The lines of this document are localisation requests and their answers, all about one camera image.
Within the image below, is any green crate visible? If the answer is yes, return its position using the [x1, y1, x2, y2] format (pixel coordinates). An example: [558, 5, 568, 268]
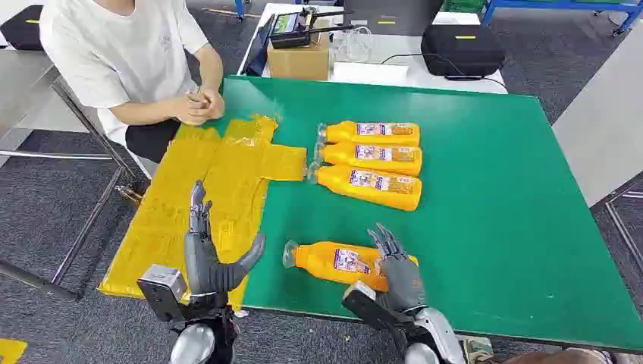
[441, 0, 486, 14]

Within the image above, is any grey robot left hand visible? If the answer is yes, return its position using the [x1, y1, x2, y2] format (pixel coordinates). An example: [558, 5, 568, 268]
[183, 180, 266, 299]

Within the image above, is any grey side table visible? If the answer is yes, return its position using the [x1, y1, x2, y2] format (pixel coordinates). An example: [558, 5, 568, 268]
[550, 20, 643, 208]

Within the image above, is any person's hand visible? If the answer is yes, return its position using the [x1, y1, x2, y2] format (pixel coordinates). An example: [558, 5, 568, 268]
[193, 86, 227, 121]
[172, 94, 212, 127]

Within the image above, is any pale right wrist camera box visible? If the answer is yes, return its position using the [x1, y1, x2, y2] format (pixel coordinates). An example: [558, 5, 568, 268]
[341, 281, 403, 334]

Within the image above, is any grey metal frame table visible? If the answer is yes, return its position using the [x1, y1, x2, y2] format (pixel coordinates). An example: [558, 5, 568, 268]
[0, 49, 152, 303]

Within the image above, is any black laptop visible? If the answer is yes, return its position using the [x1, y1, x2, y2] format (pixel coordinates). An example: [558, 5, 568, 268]
[244, 14, 277, 77]

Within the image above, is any person's right hand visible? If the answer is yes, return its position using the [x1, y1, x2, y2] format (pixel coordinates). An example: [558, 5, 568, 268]
[172, 94, 212, 127]

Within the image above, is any blue metal frame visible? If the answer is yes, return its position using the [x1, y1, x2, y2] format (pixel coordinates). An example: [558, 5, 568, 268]
[480, 0, 643, 37]

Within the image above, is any black case with yellow mark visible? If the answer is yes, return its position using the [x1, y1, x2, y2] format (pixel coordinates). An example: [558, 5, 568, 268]
[0, 5, 45, 52]
[421, 24, 507, 80]

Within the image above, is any white table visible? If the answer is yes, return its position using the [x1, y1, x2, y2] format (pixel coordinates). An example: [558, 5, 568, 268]
[237, 2, 509, 95]

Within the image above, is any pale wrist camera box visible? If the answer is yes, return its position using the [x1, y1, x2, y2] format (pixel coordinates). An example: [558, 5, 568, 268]
[136, 265, 188, 324]
[341, 281, 403, 334]

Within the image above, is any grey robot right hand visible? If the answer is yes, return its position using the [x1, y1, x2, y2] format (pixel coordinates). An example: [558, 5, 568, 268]
[366, 223, 428, 315]

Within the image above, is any person's left hand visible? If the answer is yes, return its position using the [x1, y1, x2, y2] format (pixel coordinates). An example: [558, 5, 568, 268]
[193, 86, 227, 121]

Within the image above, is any person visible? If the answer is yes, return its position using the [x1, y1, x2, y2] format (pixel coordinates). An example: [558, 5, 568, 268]
[39, 0, 226, 165]

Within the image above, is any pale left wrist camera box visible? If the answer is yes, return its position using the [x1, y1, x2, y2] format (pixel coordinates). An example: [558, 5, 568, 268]
[136, 265, 188, 324]

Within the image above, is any black cable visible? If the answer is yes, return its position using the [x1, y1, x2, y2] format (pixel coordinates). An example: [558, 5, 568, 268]
[381, 52, 509, 89]

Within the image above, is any black controller with screen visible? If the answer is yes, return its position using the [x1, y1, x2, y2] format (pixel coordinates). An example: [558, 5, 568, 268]
[268, 7, 356, 50]

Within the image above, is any brown cardboard box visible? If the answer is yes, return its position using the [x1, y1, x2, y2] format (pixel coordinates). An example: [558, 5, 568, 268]
[266, 20, 331, 82]

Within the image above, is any green table mat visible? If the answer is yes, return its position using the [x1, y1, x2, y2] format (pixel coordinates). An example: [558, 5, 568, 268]
[203, 75, 643, 353]

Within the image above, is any white flat box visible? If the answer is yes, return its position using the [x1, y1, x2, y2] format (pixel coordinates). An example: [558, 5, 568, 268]
[331, 61, 411, 88]

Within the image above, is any clear plastic bag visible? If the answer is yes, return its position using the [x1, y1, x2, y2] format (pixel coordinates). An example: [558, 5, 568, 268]
[334, 26, 375, 64]

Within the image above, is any orange drink bottle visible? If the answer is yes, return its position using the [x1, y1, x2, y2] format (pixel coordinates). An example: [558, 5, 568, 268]
[282, 240, 419, 293]
[313, 142, 423, 177]
[317, 120, 421, 148]
[307, 163, 423, 212]

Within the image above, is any yellow plastic sheet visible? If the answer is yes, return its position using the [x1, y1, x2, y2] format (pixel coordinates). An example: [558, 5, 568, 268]
[98, 114, 309, 312]

